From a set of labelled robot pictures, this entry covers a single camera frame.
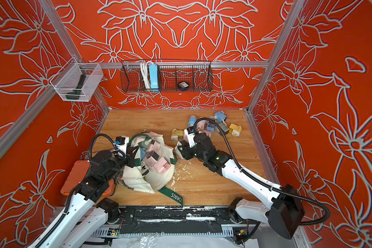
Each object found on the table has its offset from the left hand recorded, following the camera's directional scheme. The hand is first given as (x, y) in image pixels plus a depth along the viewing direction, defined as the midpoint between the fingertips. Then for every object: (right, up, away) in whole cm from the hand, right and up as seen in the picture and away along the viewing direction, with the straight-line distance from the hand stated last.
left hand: (137, 146), depth 73 cm
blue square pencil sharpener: (+49, +17, +36) cm, 63 cm away
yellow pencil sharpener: (+18, +3, +27) cm, 32 cm away
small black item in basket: (+22, +34, +22) cm, 46 cm away
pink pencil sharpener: (+34, +10, +28) cm, 45 cm away
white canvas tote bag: (+4, -14, -5) cm, 15 cm away
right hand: (+21, +1, +3) cm, 22 cm away
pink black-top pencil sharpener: (+4, -9, +10) cm, 14 cm away
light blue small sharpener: (+41, +8, +32) cm, 53 cm away
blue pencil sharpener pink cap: (+28, +13, +30) cm, 43 cm away
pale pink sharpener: (+11, -13, +10) cm, 19 cm away
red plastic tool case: (-35, -17, +8) cm, 39 cm away
